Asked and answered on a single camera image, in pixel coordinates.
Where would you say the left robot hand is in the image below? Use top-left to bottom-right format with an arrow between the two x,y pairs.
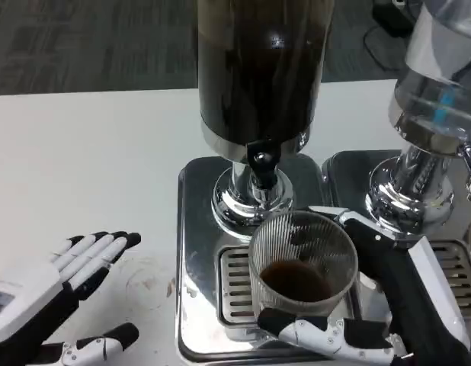
0,231 -> 142,366

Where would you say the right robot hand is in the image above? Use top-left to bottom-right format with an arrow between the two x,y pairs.
257,205 -> 471,366

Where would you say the clear ribbed glass cup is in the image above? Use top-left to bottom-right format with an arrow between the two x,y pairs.
248,211 -> 359,318

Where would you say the steel drip grid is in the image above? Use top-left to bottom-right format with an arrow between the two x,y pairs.
219,246 -> 259,326
431,239 -> 471,321

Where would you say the steel drip tray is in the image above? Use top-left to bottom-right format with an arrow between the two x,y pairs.
321,149 -> 471,325
177,154 -> 393,363

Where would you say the black dispenser tap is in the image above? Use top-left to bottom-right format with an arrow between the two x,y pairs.
245,139 -> 281,191

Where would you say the clear drink dispenser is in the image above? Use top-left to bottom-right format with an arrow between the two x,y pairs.
364,0 -> 471,239

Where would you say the dark drink dispenser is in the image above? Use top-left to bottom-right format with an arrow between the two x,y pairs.
195,0 -> 332,241

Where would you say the black device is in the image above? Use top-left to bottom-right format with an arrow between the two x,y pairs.
372,0 -> 416,32

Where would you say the black cable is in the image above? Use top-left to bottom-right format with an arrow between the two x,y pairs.
363,26 -> 408,72

